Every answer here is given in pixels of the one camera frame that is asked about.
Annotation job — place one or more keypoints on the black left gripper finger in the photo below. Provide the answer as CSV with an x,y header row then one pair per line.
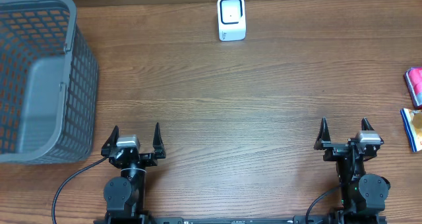
x,y
110,143
158,145

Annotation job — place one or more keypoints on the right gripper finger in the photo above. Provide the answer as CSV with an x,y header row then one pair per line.
x,y
323,138
365,125

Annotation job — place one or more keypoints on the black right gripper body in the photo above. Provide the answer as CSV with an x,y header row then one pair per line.
x,y
335,149

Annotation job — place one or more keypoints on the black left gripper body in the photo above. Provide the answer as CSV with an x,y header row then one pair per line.
x,y
146,161

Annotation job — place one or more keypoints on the beige snack packet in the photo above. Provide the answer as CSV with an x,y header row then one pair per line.
x,y
412,126

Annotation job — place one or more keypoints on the pink purple pad pack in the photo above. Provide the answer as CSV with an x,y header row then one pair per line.
x,y
413,80

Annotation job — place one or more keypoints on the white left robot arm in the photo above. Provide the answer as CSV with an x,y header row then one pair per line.
x,y
124,194

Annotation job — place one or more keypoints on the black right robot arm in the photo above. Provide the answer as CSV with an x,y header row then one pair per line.
x,y
363,194

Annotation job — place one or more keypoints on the white barcode scanner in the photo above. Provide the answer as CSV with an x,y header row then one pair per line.
x,y
231,20

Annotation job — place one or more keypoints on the grey plastic shopping basket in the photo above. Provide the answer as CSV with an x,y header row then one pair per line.
x,y
49,83

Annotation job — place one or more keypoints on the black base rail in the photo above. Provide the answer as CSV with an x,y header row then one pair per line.
x,y
298,219

